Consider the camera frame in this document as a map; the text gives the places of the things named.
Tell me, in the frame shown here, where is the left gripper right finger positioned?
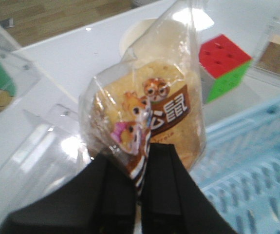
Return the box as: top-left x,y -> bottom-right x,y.
142,143 -> 235,234

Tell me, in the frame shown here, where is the clear acrylic left shelf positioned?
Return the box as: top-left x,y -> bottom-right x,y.
0,9 -> 92,195

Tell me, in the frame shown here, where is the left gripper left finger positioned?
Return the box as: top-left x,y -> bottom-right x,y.
0,156 -> 136,234

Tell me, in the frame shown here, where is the light blue plastic basket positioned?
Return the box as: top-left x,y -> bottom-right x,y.
191,97 -> 280,234

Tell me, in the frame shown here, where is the packaged bread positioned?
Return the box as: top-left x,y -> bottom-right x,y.
78,0 -> 205,193

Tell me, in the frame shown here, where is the colourful rubik's cube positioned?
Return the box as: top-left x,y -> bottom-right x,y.
199,34 -> 252,103

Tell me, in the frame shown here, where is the beige small carton box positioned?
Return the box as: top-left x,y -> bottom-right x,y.
256,35 -> 280,75

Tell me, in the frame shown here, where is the white paper cup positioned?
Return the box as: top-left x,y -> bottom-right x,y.
119,18 -> 157,57

